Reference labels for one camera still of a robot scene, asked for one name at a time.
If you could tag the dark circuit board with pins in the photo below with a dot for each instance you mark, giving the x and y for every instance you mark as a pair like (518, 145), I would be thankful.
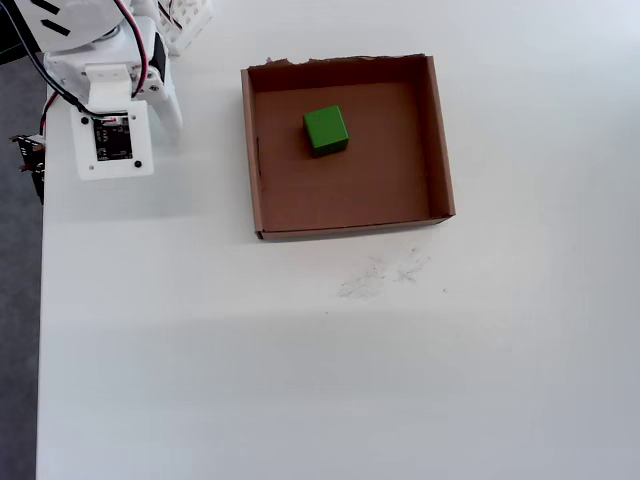
(30, 160)

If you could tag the green cube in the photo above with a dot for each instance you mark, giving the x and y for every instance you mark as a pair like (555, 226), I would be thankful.
(325, 127)

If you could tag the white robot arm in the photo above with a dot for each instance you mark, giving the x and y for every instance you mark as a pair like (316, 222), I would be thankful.
(85, 20)

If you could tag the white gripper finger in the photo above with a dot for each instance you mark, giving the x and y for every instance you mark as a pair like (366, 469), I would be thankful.
(175, 120)
(160, 125)

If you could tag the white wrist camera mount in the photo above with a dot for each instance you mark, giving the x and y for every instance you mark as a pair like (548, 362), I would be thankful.
(140, 140)

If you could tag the brown cardboard box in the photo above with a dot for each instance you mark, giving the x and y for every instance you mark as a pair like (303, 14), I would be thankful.
(375, 190)

